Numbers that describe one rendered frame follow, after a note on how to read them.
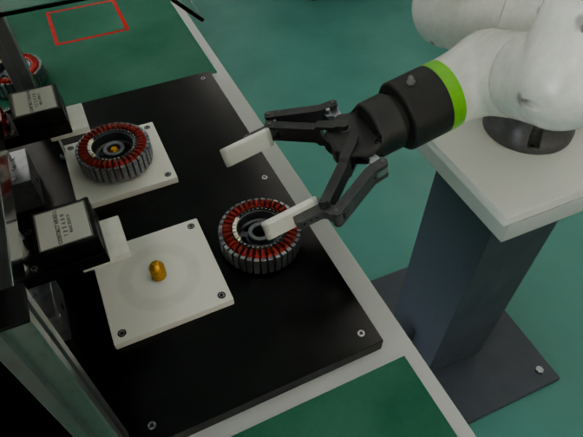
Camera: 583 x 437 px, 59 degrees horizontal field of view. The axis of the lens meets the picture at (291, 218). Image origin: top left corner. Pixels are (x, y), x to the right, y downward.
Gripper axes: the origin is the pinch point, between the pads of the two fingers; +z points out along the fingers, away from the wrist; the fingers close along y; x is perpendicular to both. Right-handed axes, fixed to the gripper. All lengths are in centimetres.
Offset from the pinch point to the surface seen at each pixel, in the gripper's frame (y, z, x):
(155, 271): -0.9, 15.1, -5.1
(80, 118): 23.5, 16.2, 3.0
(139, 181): 18.1, 13.4, -7.6
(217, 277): -3.6, 8.7, -8.5
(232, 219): 2.9, 3.5, -7.2
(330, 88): 126, -64, -104
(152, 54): 58, 2, -13
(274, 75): 146, -46, -100
